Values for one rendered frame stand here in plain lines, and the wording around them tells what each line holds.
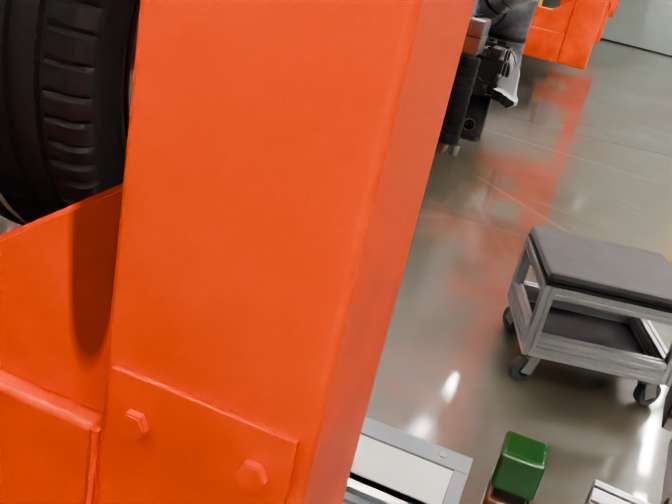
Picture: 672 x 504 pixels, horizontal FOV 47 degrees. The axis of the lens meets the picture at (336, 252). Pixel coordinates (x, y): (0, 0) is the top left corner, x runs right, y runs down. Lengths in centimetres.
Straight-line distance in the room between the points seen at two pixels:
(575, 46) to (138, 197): 421
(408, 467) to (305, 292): 117
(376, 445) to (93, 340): 112
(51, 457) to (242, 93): 33
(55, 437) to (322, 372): 23
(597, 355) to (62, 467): 169
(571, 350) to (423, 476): 69
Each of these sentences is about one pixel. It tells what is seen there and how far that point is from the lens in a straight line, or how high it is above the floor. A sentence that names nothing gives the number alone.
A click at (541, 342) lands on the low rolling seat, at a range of 209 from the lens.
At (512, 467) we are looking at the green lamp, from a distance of 70.
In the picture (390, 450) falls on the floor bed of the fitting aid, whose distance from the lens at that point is 163.
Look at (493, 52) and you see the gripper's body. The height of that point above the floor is 89.
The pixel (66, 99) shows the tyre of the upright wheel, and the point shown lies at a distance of 85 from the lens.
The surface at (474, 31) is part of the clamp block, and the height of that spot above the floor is 93.
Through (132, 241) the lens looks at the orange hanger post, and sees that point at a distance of 50.
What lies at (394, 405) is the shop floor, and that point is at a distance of 190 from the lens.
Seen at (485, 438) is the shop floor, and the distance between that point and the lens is 190.
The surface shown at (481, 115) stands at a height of 78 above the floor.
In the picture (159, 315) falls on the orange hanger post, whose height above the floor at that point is 79.
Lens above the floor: 105
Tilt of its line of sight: 24 degrees down
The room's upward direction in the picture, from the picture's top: 13 degrees clockwise
